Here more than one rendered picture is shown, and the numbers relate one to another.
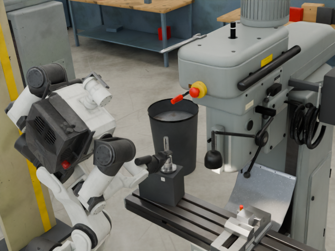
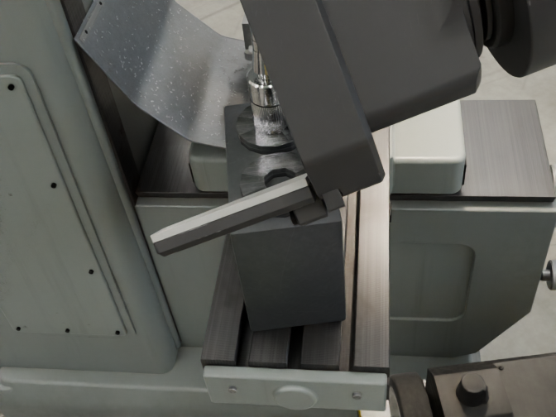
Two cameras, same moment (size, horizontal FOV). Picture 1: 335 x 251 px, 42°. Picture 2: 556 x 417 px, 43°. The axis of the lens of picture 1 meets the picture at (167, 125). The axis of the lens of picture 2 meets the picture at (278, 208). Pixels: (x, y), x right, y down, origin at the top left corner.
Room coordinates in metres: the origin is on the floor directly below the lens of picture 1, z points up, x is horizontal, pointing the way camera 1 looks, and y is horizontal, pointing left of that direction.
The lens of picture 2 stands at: (2.23, 0.58, 1.67)
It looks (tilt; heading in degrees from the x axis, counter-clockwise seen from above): 47 degrees down; 241
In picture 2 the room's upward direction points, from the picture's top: 8 degrees counter-clockwise
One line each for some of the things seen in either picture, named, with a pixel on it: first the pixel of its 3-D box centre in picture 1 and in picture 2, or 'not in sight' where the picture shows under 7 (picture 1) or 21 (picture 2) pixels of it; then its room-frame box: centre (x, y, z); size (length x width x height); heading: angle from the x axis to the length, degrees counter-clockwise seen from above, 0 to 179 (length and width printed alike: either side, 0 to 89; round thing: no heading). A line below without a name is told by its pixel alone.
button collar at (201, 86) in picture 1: (199, 89); not in sight; (1.44, -0.12, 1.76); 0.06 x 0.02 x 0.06; 49
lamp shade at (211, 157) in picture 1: (213, 158); not in sight; (1.44, -0.17, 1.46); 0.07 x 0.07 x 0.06
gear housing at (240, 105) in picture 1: (238, 84); not in sight; (1.65, -0.30, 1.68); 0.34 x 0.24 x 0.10; 139
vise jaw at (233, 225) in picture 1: (239, 228); not in sight; (1.53, -0.29, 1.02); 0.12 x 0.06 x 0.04; 49
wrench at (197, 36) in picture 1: (182, 43); not in sight; (1.58, -0.08, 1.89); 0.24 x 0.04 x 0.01; 136
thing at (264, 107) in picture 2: (167, 162); (270, 102); (1.90, 0.01, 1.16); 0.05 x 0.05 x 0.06
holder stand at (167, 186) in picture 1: (160, 181); (284, 208); (1.93, 0.06, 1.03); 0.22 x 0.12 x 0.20; 60
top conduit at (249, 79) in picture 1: (270, 65); not in sight; (1.55, -0.41, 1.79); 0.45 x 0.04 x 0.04; 139
